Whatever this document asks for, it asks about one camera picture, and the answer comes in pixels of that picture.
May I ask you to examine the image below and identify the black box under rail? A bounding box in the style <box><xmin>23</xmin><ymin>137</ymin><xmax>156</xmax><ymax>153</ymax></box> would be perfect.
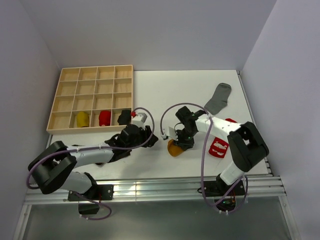
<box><xmin>78</xmin><ymin>203</ymin><xmax>100</xmax><ymax>216</ymax></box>

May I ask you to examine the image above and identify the rolled mustard sock in tray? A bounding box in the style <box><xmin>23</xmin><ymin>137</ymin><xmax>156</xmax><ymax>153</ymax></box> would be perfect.
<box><xmin>76</xmin><ymin>111</ymin><xmax>90</xmax><ymax>128</ymax></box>

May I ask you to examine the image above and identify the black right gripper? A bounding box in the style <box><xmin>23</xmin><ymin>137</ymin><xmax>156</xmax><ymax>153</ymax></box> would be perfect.
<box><xmin>172</xmin><ymin>127</ymin><xmax>197</xmax><ymax>151</ymax></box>

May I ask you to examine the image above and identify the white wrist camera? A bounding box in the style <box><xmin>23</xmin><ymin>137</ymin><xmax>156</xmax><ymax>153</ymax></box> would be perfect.
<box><xmin>161</xmin><ymin>126</ymin><xmax>178</xmax><ymax>141</ymax></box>
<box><xmin>131</xmin><ymin>112</ymin><xmax>148</xmax><ymax>128</ymax></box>

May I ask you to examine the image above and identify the red white fluffy sock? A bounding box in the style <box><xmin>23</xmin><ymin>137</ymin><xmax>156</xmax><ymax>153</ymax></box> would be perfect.
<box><xmin>208</xmin><ymin>117</ymin><xmax>229</xmax><ymax>159</ymax></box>

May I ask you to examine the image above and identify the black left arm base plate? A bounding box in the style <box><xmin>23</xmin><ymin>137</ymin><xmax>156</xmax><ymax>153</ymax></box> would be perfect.
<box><xmin>67</xmin><ymin>184</ymin><xmax>114</xmax><ymax>202</ymax></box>

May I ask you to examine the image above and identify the brown argyle sock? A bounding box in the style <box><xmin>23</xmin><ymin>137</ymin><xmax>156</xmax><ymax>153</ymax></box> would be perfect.
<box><xmin>95</xmin><ymin>149</ymin><xmax>131</xmax><ymax>166</ymax></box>

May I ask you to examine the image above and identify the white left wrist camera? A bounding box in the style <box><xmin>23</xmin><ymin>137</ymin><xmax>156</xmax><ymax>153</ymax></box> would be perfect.
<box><xmin>131</xmin><ymin>112</ymin><xmax>148</xmax><ymax>128</ymax></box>

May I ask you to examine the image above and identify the grey sock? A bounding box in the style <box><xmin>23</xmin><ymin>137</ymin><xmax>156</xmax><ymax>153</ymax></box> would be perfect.
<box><xmin>204</xmin><ymin>83</ymin><xmax>232</xmax><ymax>115</ymax></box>

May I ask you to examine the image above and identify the aluminium rail frame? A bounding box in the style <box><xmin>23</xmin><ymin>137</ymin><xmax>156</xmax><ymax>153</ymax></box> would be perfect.
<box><xmin>14</xmin><ymin>70</ymin><xmax>301</xmax><ymax>240</ymax></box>

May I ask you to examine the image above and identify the rolled black sock in tray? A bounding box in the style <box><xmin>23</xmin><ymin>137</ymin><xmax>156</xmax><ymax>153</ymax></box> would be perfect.
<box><xmin>117</xmin><ymin>109</ymin><xmax>132</xmax><ymax>126</ymax></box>

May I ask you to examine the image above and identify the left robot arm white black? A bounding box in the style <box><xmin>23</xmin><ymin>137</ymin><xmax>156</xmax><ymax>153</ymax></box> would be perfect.
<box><xmin>27</xmin><ymin>124</ymin><xmax>159</xmax><ymax>200</ymax></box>

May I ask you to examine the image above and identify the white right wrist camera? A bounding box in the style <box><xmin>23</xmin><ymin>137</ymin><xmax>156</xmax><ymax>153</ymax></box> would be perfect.
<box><xmin>161</xmin><ymin>126</ymin><xmax>178</xmax><ymax>141</ymax></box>

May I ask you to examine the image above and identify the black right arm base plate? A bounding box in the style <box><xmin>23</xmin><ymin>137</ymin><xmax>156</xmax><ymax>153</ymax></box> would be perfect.
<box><xmin>204</xmin><ymin>180</ymin><xmax>245</xmax><ymax>197</ymax></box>

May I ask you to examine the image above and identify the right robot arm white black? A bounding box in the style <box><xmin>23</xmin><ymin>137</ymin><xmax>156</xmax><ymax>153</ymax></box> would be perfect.
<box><xmin>167</xmin><ymin>106</ymin><xmax>270</xmax><ymax>197</ymax></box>

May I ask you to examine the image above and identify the mustard yellow striped sock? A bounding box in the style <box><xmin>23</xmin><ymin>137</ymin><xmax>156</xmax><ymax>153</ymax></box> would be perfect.
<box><xmin>167</xmin><ymin>139</ymin><xmax>184</xmax><ymax>158</ymax></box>

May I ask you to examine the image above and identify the wooden compartment tray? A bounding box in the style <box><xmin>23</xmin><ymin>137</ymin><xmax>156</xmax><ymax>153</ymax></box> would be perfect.
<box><xmin>46</xmin><ymin>64</ymin><xmax>134</xmax><ymax>135</ymax></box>

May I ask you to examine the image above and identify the rolled red sock in tray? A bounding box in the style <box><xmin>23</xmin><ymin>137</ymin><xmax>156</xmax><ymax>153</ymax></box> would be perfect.
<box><xmin>98</xmin><ymin>110</ymin><xmax>112</xmax><ymax>127</ymax></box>

